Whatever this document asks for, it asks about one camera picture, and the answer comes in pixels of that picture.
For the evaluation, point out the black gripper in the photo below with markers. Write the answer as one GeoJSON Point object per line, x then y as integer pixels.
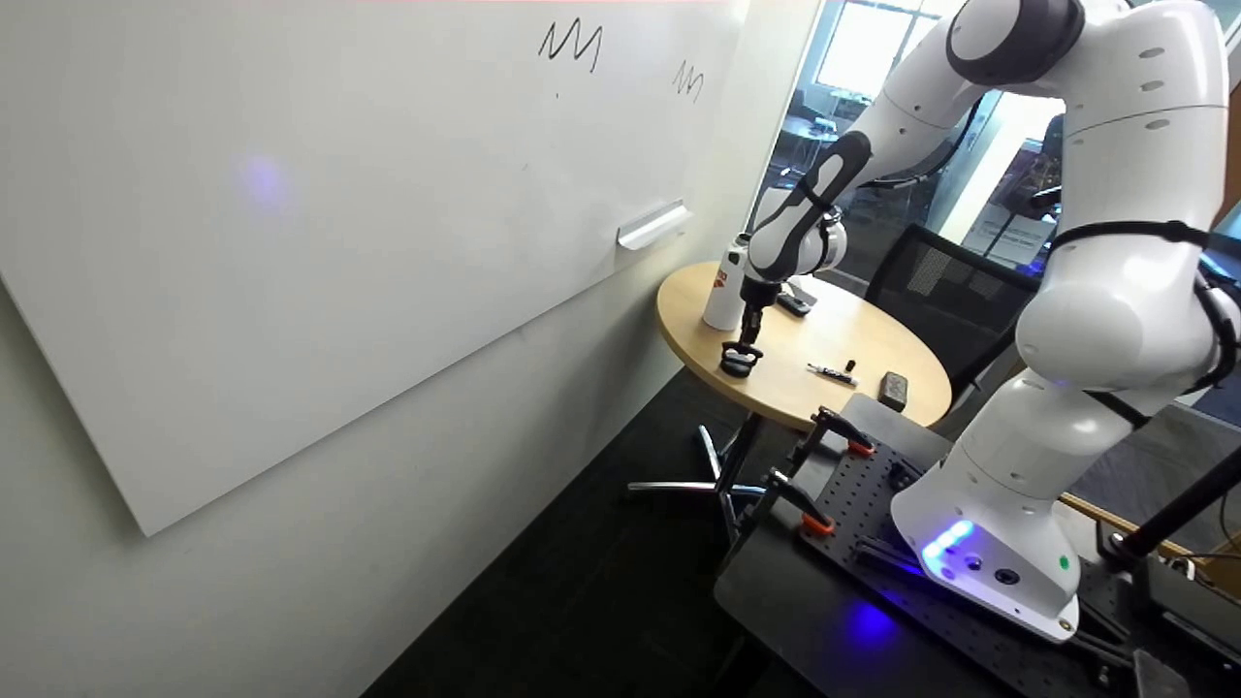
{"type": "Point", "coordinates": [755, 309]}

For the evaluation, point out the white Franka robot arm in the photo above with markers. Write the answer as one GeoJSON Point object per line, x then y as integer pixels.
{"type": "Point", "coordinates": [1109, 322]}

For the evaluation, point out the black remote control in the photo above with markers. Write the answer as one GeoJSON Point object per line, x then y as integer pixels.
{"type": "Point", "coordinates": [797, 299]}

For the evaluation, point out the white marker pen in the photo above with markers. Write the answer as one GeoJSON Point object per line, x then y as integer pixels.
{"type": "Point", "coordinates": [830, 375]}

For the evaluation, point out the black clamp with orange tip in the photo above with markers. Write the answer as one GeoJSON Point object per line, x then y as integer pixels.
{"type": "Point", "coordinates": [847, 437]}
{"type": "Point", "coordinates": [801, 504]}

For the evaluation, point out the chrome table leg base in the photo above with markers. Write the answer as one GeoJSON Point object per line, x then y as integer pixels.
{"type": "Point", "coordinates": [702, 485]}

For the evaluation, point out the black whiteboard eraser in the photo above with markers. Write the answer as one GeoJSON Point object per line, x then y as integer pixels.
{"type": "Point", "coordinates": [892, 388]}

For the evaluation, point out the black office chair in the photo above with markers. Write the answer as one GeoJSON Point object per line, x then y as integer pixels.
{"type": "Point", "coordinates": [953, 291]}

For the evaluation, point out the white whiteboard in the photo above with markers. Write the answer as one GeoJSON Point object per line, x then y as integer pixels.
{"type": "Point", "coordinates": [324, 233]}

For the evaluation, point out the black stand pole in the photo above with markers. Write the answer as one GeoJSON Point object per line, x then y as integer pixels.
{"type": "Point", "coordinates": [1178, 504]}

